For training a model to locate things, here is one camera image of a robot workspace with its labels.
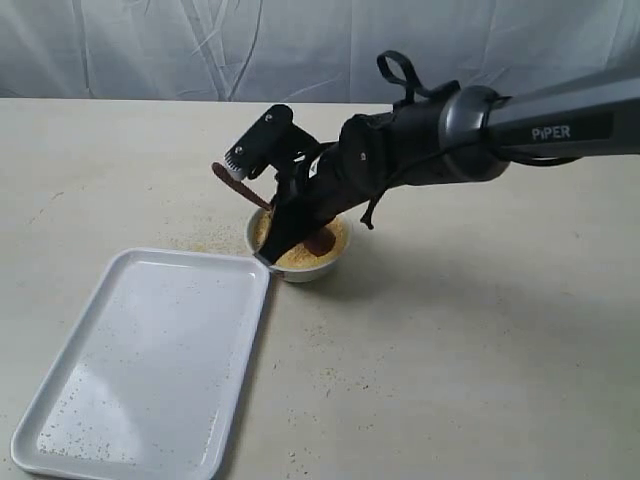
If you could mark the white bowl of grain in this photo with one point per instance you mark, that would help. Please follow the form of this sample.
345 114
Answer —
299 265

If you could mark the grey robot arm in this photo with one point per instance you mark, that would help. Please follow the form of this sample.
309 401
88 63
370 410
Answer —
469 137

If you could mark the white backdrop curtain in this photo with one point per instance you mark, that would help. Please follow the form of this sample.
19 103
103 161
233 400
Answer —
302 51

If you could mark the brown wooden spoon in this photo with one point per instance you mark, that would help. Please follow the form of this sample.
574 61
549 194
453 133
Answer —
319 243

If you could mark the black cloth-covered gripper body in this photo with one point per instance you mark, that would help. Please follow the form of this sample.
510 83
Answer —
374 153

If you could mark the white rectangular plastic tray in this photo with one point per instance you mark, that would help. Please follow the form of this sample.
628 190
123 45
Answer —
147 384

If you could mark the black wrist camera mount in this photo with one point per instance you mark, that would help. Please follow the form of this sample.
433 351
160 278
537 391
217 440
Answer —
273 140

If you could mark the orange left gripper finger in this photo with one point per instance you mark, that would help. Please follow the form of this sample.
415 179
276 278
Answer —
290 224

